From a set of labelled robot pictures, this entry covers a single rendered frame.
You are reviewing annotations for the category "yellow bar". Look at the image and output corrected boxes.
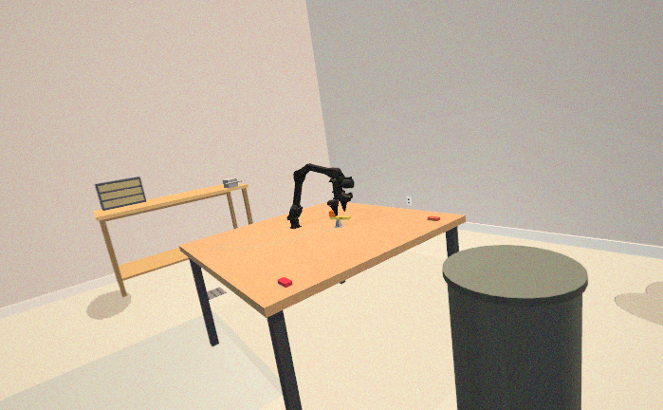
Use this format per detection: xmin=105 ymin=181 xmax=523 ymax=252
xmin=329 ymin=211 xmax=351 ymax=220

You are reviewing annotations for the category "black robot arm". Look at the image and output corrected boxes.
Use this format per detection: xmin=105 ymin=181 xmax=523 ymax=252
xmin=287 ymin=163 xmax=354 ymax=229

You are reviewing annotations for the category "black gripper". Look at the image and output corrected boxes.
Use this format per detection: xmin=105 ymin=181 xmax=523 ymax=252
xmin=327 ymin=189 xmax=347 ymax=215

